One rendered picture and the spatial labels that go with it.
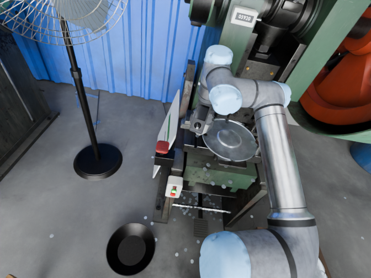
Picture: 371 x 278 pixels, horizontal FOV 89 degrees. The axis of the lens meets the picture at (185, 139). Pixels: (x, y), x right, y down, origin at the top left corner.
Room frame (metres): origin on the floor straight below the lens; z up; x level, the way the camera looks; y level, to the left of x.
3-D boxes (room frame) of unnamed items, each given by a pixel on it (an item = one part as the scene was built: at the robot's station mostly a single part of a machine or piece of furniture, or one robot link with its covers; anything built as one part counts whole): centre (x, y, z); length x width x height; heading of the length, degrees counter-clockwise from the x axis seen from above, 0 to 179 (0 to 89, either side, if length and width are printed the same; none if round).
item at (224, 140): (0.72, -0.22, 0.78); 0.29 x 0.29 x 0.01
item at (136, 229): (0.29, 0.15, 0.04); 0.30 x 0.30 x 0.07
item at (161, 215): (0.95, 0.08, 0.45); 0.92 x 0.12 x 0.90; 7
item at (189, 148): (0.85, -0.20, 0.68); 0.45 x 0.30 x 0.06; 97
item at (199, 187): (0.86, -0.20, 0.31); 0.43 x 0.42 x 0.01; 97
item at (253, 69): (0.81, -0.21, 1.04); 0.17 x 0.15 x 0.30; 7
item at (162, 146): (0.58, 0.10, 0.72); 0.07 x 0.06 x 0.08; 7
